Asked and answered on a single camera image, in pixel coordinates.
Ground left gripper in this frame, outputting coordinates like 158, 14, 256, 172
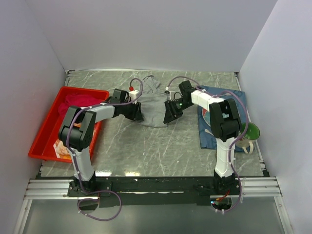
120, 99, 144, 121

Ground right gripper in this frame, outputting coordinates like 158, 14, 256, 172
163, 98, 193, 124

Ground grey t-shirt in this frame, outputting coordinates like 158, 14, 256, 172
138, 75, 167, 128

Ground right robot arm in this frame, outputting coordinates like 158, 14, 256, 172
163, 80, 245, 195

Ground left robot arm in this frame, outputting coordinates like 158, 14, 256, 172
58, 87, 143, 196

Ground red blue decorated plate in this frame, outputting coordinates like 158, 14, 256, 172
202, 108, 211, 126

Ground blue placemat cloth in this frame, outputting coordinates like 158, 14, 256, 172
197, 86, 247, 150

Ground crimson red garment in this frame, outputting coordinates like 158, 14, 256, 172
58, 93, 101, 118

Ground orange white patterned cloth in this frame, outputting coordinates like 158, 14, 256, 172
53, 124, 98, 163

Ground green inside floral mug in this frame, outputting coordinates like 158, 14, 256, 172
235, 122, 260, 154

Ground red plastic bin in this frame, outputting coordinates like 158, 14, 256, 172
28, 86, 109, 163

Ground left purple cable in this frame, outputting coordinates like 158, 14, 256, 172
65, 78, 144, 222

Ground purple cable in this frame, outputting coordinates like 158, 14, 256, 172
65, 78, 144, 222
165, 77, 250, 214

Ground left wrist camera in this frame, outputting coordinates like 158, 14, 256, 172
129, 90, 139, 100

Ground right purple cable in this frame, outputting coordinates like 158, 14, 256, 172
165, 77, 250, 214

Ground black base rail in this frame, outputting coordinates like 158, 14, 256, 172
67, 175, 240, 208

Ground aluminium frame rail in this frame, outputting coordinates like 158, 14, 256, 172
24, 177, 282, 200

